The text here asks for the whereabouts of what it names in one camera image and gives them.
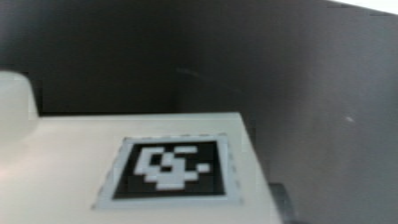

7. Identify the white drawer one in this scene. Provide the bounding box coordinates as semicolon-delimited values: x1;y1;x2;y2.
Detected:
0;71;283;224

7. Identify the white U-shaped border frame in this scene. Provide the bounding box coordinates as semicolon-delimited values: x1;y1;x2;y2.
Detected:
331;0;398;15

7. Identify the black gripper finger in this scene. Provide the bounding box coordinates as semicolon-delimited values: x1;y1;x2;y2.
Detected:
271;183;294;224

